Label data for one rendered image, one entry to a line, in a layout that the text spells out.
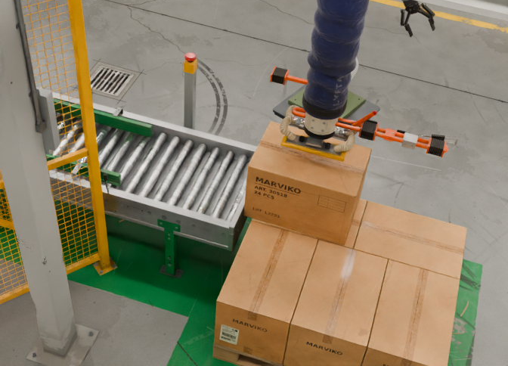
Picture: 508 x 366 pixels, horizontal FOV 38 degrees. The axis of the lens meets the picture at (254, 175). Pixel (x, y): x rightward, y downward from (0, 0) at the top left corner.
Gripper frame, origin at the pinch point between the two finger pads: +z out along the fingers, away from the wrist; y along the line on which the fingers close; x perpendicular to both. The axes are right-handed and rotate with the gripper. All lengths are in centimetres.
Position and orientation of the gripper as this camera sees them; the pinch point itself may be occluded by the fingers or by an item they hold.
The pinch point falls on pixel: (422, 31)
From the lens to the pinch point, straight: 426.7
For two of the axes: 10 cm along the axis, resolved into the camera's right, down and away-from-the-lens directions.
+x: 4.7, -5.6, 6.9
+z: 4.3, 8.2, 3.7
